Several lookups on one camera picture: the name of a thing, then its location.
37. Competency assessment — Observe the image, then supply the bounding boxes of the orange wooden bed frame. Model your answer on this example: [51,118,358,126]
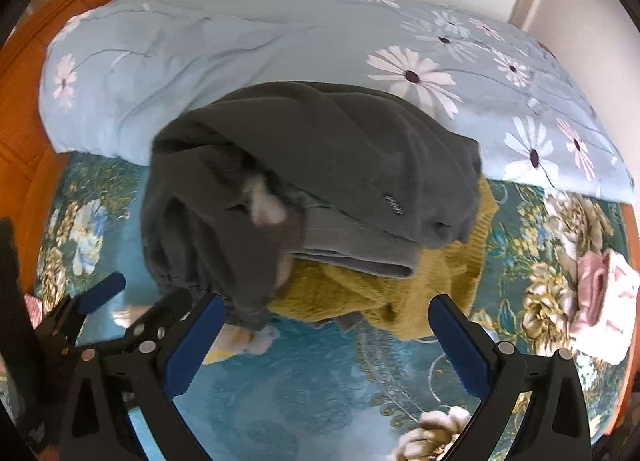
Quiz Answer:
[1,0,111,292]

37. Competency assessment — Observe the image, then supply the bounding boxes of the dark grey sweatpants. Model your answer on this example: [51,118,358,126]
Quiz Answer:
[141,82,482,330]

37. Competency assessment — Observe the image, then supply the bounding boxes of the mustard yellow knit sweater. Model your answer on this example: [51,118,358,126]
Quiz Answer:
[268,178,498,341]

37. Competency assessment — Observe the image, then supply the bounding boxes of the pink folded garment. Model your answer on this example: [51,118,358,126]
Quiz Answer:
[570,249,639,366]

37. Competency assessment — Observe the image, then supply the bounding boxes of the teal floral bed blanket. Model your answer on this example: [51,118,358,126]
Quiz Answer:
[36,154,629,460]

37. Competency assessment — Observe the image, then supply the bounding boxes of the light blue floral quilt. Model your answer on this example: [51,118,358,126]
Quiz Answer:
[38,0,634,203]

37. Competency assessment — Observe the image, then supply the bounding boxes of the beige fuzzy sweater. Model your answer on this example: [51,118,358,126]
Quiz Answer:
[112,177,292,358]

